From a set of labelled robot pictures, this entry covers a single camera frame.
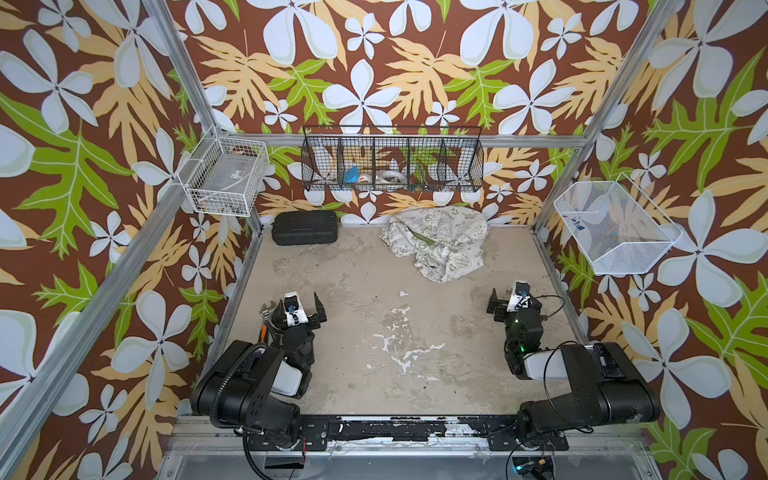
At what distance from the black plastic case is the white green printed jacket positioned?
0.21m

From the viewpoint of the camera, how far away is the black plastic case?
1.14m

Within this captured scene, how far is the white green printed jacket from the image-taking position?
1046mm
